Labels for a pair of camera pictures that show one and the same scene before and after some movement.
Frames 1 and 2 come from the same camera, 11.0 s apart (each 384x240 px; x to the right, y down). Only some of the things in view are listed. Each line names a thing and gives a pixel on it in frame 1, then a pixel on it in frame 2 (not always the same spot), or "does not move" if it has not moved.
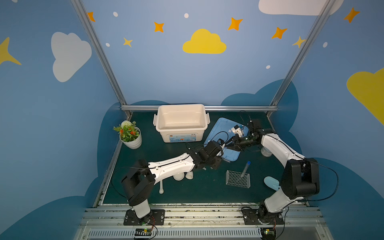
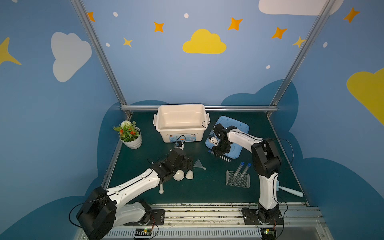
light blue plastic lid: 221,132 does not move
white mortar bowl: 179,176 does not move
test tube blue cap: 248,163 to 238,169
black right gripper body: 235,142 to 220,148
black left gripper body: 218,148 to 184,162
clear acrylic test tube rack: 234,178 does not move
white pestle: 161,191 does not move
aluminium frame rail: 129,107 does not move
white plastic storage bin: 181,123 does not move
